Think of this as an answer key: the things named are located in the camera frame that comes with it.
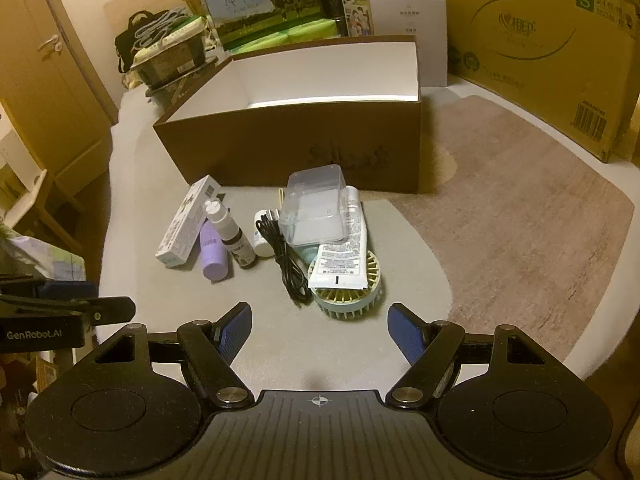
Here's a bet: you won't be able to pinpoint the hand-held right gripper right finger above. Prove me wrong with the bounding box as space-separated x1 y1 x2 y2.
387 302 551 408

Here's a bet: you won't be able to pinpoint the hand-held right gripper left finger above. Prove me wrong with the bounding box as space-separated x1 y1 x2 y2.
90 302 254 409

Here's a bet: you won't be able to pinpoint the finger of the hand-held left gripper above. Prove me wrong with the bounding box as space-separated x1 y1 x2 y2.
0 296 137 325
0 274 99 303

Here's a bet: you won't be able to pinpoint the pale blue handheld fan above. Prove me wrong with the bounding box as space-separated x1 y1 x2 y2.
299 245 387 322

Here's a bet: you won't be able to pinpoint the purple tube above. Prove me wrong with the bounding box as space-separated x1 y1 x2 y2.
199 222 235 281

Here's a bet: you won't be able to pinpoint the black usb cable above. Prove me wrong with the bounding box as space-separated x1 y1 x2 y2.
257 212 314 306

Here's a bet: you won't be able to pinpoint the dark dropper bottle white cap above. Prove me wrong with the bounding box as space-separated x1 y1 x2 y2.
205 200 257 270

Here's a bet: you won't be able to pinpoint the small white bottle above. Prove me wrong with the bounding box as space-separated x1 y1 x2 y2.
252 209 276 259

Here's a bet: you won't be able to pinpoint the white and blue medicine box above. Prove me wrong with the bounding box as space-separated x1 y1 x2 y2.
155 176 224 267

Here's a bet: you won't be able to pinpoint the white squeeze tube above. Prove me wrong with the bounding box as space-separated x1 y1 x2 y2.
307 185 370 291

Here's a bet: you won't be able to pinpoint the clear plastic box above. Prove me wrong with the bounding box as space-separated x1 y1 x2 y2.
278 164 349 247

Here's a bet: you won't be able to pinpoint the brown cardboard box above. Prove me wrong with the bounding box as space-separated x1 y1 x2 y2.
152 35 424 195

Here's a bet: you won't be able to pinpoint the floral cloth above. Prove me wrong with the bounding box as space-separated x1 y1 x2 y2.
0 225 87 284

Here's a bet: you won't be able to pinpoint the wooden furniture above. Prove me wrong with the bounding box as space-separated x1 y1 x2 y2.
0 105 87 261

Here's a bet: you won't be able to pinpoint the wooden door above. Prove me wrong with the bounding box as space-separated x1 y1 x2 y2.
0 0 126 177

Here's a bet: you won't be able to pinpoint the dark instant noodle bowl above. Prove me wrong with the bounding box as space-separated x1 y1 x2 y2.
145 56 219 97

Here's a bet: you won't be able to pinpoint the stacked dark food containers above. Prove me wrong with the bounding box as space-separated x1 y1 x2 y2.
132 30 209 84

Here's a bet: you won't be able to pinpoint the black bag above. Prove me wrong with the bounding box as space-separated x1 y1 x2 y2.
114 10 173 74

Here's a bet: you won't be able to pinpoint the white product box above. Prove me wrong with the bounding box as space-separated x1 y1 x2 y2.
367 0 448 87

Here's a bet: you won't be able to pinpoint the green tissue pack bundle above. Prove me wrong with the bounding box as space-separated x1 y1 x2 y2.
225 19 347 55

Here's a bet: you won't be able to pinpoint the large tan cardboard box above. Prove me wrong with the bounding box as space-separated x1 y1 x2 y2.
430 0 640 164

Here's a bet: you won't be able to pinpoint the green cow print milk carton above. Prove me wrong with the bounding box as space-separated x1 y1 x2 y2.
197 0 346 54

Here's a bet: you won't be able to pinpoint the dark jar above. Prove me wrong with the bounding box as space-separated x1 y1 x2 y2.
312 0 347 36

